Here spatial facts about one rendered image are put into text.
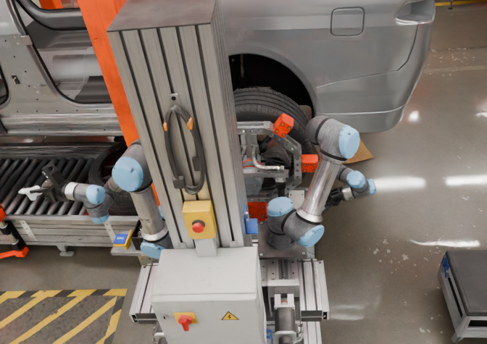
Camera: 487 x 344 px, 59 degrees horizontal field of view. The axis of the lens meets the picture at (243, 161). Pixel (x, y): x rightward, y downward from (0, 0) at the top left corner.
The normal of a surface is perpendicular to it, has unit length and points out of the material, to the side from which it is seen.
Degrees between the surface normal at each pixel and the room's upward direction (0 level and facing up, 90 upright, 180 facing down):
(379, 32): 90
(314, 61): 90
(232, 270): 0
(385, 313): 0
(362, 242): 0
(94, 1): 90
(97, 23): 90
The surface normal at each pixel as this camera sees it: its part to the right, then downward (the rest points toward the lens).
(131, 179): -0.32, 0.53
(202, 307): -0.04, 0.65
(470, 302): -0.10, -0.76
